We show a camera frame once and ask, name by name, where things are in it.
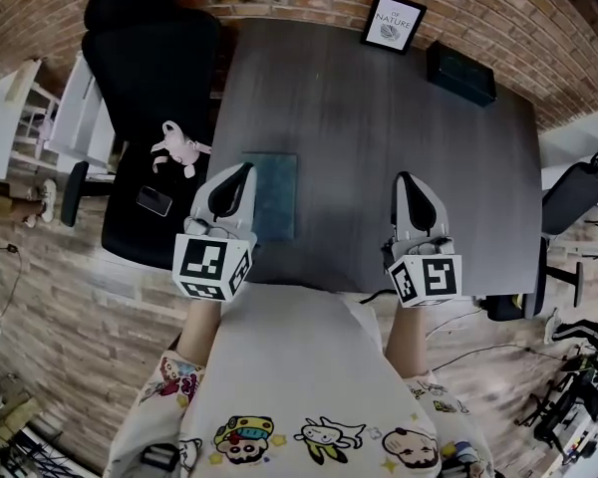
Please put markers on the black small chair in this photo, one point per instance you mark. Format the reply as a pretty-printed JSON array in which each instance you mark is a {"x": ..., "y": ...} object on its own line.
[{"x": 498, "y": 309}]

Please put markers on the yellow bowl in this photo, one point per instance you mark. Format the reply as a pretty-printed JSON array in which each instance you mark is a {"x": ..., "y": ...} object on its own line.
[{"x": 517, "y": 300}]

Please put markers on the black smartphone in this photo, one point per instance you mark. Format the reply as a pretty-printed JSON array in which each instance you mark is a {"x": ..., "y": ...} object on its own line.
[{"x": 154, "y": 200}]

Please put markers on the black framed picture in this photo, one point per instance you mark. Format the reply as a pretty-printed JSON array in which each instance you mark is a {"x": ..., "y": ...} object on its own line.
[{"x": 392, "y": 23}]

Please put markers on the person's left forearm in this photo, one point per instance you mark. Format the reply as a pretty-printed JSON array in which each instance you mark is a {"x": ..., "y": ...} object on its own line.
[{"x": 199, "y": 331}]

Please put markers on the white side chair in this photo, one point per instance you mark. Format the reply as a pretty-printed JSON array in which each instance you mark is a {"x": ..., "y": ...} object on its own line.
[{"x": 80, "y": 117}]

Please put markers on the person's white cartoon print shirt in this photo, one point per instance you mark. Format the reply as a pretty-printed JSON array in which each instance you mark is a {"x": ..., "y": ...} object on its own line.
[{"x": 299, "y": 356}]

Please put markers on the person's right forearm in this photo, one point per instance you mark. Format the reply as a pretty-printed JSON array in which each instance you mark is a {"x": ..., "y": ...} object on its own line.
[{"x": 406, "y": 341}]

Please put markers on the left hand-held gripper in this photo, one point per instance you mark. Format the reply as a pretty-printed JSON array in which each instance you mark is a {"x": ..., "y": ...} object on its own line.
[{"x": 199, "y": 262}]

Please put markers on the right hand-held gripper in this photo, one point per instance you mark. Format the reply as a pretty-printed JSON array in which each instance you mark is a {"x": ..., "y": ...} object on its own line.
[{"x": 436, "y": 277}]

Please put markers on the pink small bag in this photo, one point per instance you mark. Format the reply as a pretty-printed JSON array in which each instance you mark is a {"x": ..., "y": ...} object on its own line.
[{"x": 179, "y": 147}]

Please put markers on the black high-back office chair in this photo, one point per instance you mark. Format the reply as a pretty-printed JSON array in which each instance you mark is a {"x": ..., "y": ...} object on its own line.
[{"x": 144, "y": 58}]

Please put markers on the black rectangular box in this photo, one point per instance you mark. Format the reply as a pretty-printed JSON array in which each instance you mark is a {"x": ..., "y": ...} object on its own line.
[{"x": 461, "y": 72}]

